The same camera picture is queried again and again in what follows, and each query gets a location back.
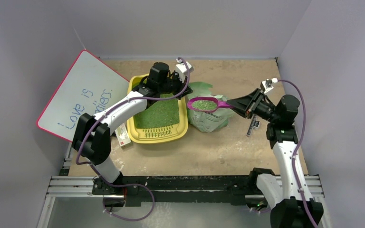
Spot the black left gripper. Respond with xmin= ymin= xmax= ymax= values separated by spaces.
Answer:
xmin=159 ymin=71 xmax=192 ymax=101

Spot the green cat litter bag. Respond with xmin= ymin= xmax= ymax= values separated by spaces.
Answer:
xmin=185 ymin=82 xmax=235 ymax=133

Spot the magenta plastic litter scoop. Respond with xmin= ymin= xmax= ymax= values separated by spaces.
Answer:
xmin=187 ymin=97 xmax=233 ymax=113

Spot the yellow litter box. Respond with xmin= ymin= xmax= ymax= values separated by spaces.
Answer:
xmin=126 ymin=74 xmax=190 ymax=145

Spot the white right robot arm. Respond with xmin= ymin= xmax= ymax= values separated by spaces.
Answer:
xmin=227 ymin=89 xmax=324 ymax=228

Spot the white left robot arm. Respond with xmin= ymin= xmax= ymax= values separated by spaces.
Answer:
xmin=72 ymin=57 xmax=194 ymax=194

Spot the small white red box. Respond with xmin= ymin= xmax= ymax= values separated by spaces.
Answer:
xmin=115 ymin=123 xmax=132 ymax=147

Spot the black ruler strip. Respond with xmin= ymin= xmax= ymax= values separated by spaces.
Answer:
xmin=246 ymin=114 xmax=260 ymax=137

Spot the pink framed whiteboard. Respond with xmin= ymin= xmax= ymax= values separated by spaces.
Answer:
xmin=36 ymin=50 xmax=129 ymax=142

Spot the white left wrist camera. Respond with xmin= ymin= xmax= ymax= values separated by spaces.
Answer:
xmin=175 ymin=62 xmax=194 ymax=82

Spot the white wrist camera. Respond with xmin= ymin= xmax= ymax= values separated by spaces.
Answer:
xmin=175 ymin=62 xmax=194 ymax=82
xmin=260 ymin=78 xmax=279 ymax=94

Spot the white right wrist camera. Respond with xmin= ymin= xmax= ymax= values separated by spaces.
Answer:
xmin=260 ymin=78 xmax=279 ymax=94

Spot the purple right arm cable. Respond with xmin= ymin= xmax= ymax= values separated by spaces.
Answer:
xmin=275 ymin=79 xmax=319 ymax=228

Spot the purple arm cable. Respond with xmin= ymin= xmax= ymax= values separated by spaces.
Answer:
xmin=275 ymin=79 xmax=319 ymax=228
xmin=75 ymin=57 xmax=191 ymax=189

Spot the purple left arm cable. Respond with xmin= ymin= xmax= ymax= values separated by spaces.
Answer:
xmin=75 ymin=57 xmax=191 ymax=189

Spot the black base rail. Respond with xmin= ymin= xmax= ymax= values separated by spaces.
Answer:
xmin=92 ymin=168 xmax=274 ymax=207

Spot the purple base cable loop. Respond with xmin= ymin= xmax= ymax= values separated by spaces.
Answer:
xmin=102 ymin=183 xmax=156 ymax=222

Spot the aluminium frame rail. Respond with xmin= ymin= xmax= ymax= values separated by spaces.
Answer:
xmin=46 ymin=176 xmax=324 ymax=198

